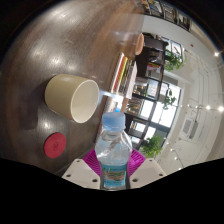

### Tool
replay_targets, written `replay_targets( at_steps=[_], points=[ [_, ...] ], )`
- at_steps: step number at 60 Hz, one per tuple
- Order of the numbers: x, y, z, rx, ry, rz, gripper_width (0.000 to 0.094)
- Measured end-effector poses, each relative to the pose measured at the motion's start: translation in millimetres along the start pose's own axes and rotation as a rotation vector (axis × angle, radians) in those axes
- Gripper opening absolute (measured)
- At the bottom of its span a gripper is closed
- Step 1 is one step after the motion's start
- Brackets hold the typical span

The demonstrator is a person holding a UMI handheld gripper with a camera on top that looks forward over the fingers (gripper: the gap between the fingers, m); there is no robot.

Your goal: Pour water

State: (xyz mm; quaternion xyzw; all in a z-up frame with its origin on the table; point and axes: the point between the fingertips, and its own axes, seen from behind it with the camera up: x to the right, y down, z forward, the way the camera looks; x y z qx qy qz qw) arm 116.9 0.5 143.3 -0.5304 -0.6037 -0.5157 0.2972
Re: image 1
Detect large leafy potted plant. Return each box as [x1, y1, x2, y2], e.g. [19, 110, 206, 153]
[141, 134, 164, 159]

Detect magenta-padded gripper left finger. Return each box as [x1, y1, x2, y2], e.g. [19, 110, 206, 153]
[61, 148, 101, 190]

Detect ceiling air conditioner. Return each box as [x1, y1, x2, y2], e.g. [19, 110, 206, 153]
[179, 116, 201, 140]

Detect flat round red coaster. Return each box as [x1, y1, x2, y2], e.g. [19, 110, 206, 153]
[43, 132, 68, 159]

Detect clear water bottle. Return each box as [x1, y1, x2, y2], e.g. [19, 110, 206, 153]
[94, 111, 133, 191]

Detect black cube shelf unit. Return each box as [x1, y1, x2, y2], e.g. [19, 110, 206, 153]
[124, 34, 183, 151]

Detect bushy potted plant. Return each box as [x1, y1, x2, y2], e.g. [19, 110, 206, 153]
[164, 49, 186, 73]

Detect orange chairs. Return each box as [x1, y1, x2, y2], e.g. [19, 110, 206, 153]
[134, 32, 145, 56]

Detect stack of books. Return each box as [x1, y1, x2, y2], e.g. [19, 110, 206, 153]
[109, 52, 138, 98]

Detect ceiling track spotlights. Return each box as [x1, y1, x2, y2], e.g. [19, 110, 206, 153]
[166, 49, 224, 161]

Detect cream ceramic cup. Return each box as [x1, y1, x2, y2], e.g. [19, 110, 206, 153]
[44, 73, 101, 124]

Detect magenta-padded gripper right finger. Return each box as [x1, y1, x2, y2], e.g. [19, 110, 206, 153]
[128, 148, 167, 190]

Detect tall wall bookshelf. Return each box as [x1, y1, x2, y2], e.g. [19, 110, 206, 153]
[139, 0, 193, 33]

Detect small potted plant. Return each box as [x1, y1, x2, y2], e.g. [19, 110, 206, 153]
[163, 88, 178, 111]

